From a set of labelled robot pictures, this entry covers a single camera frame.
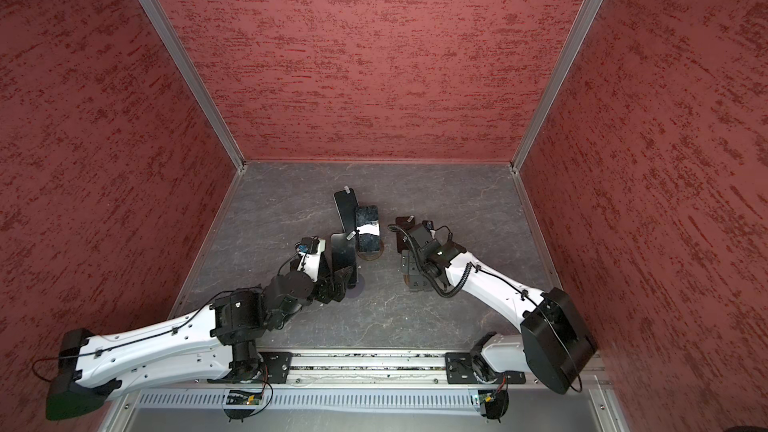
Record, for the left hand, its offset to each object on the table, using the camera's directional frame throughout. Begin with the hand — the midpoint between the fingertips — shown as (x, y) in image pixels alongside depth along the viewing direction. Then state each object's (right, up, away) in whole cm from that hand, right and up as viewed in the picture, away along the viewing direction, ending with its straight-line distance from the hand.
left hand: (336, 270), depth 73 cm
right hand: (+22, -3, +12) cm, 25 cm away
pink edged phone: (+19, +9, +30) cm, 37 cm away
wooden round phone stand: (+7, -1, +21) cm, 22 cm away
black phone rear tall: (-1, +16, +23) cm, 28 cm away
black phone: (0, +2, +8) cm, 9 cm away
